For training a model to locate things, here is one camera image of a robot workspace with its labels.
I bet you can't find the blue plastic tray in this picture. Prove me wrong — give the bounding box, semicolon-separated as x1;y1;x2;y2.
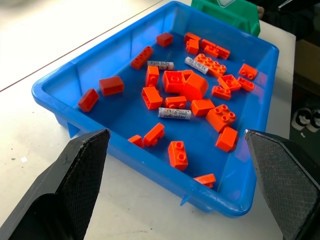
31;0;280;219

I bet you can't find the upside-down orange plastic building brick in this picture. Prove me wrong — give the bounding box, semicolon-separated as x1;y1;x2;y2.
162;70;187;95

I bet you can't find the orange four-stud plastic building brick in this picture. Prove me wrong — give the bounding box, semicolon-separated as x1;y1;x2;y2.
205;104;237;133

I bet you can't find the white AA battery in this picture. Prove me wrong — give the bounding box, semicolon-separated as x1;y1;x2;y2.
157;107;193;121
146;60;175;72
184;56;209;75

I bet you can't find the orange studded building brick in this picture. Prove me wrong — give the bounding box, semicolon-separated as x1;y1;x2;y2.
193;53;228;78

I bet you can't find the black and white shoe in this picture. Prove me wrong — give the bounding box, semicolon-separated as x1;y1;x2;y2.
291;108;313;130
306;112;320;134

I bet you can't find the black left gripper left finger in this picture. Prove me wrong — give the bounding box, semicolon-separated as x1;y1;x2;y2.
0;128;111;240

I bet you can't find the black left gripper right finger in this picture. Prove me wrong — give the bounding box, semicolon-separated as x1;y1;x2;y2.
244;129;320;240

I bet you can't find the long red Lego brick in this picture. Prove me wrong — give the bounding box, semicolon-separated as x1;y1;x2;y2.
130;45;154;70

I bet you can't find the red plastic toy brick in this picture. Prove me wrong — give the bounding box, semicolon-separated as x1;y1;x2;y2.
127;134;145;149

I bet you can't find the red two-stud toy brick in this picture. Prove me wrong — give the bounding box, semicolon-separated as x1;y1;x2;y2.
167;140;189;172

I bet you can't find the green plastic bin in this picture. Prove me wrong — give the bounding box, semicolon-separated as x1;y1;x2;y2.
191;0;262;38

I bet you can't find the brown cardboard box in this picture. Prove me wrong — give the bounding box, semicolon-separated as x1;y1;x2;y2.
294;39;320;85

